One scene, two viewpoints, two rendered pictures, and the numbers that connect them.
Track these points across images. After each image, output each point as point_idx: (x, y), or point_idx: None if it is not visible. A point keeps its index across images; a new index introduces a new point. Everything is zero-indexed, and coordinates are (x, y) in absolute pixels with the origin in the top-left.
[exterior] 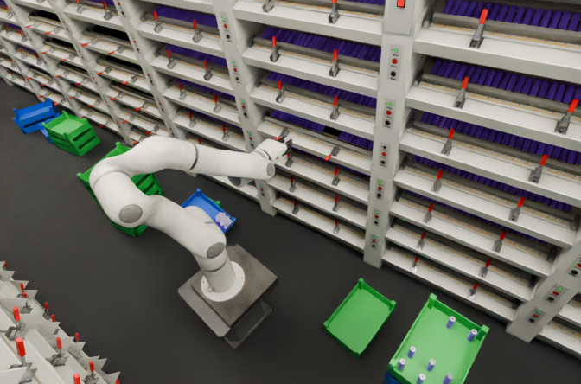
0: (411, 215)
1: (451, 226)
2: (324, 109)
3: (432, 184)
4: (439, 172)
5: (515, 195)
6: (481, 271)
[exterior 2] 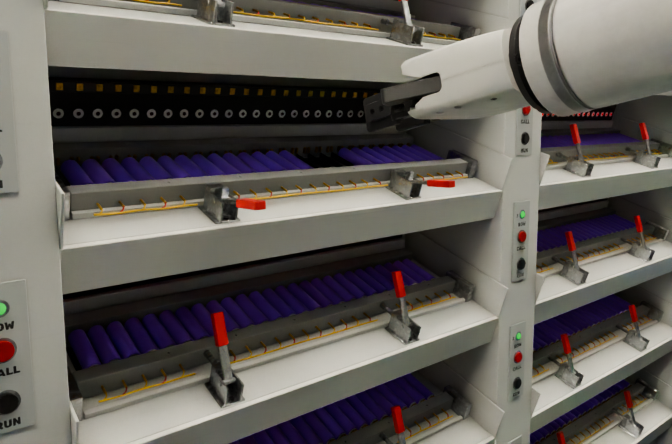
0: (559, 289)
1: (592, 267)
2: (362, 36)
3: (567, 171)
4: (575, 128)
5: (616, 143)
6: (637, 339)
